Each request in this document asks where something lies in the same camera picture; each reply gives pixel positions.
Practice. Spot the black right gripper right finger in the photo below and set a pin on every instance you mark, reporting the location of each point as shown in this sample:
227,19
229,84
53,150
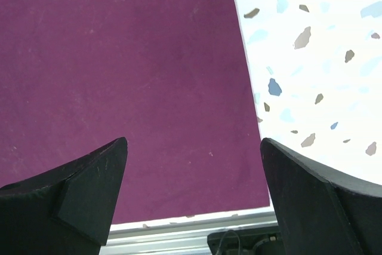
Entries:
320,210

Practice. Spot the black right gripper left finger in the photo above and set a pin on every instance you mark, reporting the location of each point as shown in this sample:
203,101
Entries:
65,210

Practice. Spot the purple surgical cloth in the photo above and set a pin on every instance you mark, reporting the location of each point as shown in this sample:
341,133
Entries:
168,75

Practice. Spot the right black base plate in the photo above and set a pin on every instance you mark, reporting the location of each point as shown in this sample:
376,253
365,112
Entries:
254,241

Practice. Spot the aluminium front rail frame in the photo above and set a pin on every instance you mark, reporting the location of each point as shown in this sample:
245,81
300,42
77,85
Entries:
182,235

